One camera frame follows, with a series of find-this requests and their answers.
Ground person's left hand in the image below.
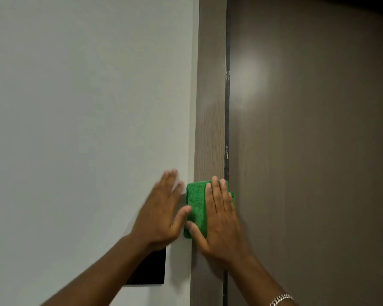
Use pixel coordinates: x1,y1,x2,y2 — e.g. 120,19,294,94
128,169,192,252

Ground person's right hand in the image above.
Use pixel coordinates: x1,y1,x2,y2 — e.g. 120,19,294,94
185,176,251,269

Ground green microfiber cloth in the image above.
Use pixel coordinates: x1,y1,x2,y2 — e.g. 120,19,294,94
183,180,236,239

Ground person's left forearm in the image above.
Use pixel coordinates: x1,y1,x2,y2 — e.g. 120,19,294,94
41,234,151,306

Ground person's right forearm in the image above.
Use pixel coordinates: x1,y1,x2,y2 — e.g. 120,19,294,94
227,255,299,306

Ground brown wooden door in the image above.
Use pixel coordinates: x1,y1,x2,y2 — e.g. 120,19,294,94
227,0,383,306

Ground black wall switch panel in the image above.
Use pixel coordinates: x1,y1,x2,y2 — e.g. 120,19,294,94
125,246,167,286

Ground brown wooden door frame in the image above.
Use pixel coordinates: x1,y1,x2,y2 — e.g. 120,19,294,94
190,0,231,306

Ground silver chain bracelet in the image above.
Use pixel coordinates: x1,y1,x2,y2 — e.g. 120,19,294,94
269,294,294,306

